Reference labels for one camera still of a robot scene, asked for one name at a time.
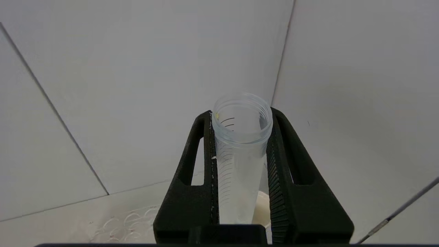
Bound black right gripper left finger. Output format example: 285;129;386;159
153;110;221;245

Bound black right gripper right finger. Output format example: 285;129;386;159
265;107;355;245

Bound white paper cup blue sleeve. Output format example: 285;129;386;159
251;190;272;230

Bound clear acrylic test tube rack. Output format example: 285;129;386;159
87;204;163;243

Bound yellow liquid test tube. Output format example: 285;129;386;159
211;92;274;225

